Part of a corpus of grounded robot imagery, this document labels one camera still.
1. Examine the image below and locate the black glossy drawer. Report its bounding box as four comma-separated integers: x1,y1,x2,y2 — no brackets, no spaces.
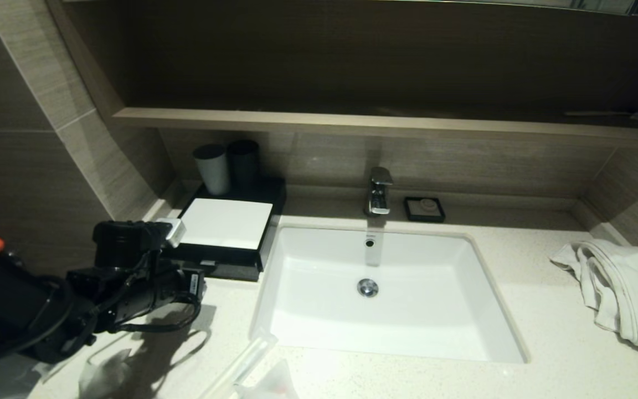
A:
199,258,262,283

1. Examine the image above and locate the black cup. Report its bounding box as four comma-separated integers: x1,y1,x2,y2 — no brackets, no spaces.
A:
227,139,261,190

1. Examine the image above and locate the black box with white lid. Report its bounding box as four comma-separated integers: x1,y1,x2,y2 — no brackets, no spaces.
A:
163,176,288,272

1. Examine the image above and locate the crumpled white wrapper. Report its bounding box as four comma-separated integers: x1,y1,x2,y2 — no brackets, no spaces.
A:
78,349,135,399

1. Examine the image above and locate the clear plastic tube package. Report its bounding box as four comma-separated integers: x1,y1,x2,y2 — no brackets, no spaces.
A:
199,326,279,399

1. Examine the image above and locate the grey cup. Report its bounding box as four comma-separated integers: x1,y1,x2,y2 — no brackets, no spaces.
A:
193,144,231,196

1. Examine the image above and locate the white sachet with red print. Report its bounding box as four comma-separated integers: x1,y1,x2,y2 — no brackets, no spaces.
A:
234,359,301,399

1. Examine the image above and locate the chrome faucet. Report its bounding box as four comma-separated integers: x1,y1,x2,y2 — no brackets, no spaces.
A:
364,166,394,217

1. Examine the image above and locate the white rectangular sink basin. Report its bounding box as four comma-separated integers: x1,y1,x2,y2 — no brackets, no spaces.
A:
249,224,531,365

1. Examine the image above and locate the black square soap dish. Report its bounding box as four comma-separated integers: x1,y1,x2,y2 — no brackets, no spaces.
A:
403,196,446,224

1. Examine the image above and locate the white crumpled towel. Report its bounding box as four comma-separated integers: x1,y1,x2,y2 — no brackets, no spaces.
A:
548,238,638,355

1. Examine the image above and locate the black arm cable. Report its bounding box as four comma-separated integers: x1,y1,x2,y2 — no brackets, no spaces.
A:
0,277,203,367

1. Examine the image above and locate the wooden wall shelf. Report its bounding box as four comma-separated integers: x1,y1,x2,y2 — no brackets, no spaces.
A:
111,107,638,146

